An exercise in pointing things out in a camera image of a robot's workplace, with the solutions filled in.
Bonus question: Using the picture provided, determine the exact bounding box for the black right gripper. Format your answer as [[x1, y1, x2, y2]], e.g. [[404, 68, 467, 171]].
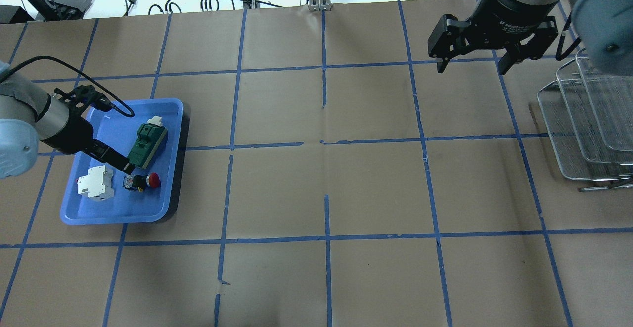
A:
[[429, 0, 559, 75]]

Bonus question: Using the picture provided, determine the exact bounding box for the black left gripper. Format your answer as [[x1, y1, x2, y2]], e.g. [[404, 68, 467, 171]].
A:
[[47, 116, 135, 174]]

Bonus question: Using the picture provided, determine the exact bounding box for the red mushroom push button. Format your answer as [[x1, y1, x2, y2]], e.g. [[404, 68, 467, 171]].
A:
[[122, 172, 161, 192]]

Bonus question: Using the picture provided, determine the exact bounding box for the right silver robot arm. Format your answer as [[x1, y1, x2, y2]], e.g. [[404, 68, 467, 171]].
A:
[[427, 0, 633, 76]]

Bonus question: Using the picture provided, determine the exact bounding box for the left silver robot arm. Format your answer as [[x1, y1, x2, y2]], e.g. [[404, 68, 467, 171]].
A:
[[0, 56, 135, 178]]

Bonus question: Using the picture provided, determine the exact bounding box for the white grey circuit breaker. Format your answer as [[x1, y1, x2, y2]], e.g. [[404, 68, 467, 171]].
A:
[[76, 165, 114, 202]]

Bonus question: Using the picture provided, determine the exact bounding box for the blue plastic tray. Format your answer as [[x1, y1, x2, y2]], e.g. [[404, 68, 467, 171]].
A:
[[59, 98, 188, 225]]

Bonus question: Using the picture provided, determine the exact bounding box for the grey hub box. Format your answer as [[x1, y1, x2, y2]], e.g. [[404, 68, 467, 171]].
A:
[[45, 0, 92, 20]]

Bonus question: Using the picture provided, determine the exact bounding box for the black camera cable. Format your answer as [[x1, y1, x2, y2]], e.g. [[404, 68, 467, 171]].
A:
[[0, 56, 135, 118]]

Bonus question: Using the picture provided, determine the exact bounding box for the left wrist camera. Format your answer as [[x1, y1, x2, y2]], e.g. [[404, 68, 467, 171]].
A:
[[53, 85, 114, 117]]

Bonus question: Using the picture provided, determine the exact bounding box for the green electrical switch module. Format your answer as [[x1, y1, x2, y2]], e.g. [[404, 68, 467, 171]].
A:
[[127, 115, 168, 169]]

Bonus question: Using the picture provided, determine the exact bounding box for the wire mesh shelf rack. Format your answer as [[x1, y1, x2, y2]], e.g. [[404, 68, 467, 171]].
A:
[[537, 49, 633, 192]]

